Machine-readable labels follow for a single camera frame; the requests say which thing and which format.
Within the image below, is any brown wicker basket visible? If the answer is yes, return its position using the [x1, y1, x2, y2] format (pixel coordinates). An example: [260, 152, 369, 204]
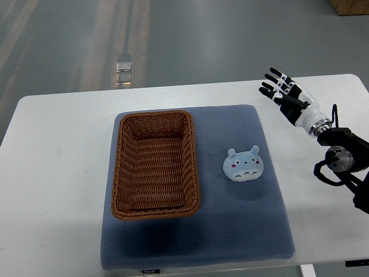
[111, 110, 201, 220]

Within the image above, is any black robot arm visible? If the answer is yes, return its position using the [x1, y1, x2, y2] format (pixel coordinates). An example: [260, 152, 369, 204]
[259, 68, 368, 213]

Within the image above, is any metal floor socket plate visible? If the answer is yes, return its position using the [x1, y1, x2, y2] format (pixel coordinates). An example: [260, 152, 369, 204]
[116, 61, 131, 85]

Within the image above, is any blue plush toy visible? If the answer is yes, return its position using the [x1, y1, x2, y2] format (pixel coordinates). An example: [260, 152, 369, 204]
[223, 145, 264, 182]

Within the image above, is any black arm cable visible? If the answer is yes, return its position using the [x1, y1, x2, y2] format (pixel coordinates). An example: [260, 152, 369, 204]
[330, 104, 341, 129]

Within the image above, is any black table control panel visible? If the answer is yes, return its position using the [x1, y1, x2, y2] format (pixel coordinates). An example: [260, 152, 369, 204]
[345, 259, 369, 267]

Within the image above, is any white table leg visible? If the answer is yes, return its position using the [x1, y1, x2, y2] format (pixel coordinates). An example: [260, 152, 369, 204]
[300, 264, 317, 277]

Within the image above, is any blue cushion mat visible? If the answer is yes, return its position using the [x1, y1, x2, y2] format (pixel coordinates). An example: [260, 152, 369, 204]
[100, 105, 295, 270]

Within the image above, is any white robotic hand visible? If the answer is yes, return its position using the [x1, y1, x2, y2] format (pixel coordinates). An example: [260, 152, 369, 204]
[259, 68, 330, 136]

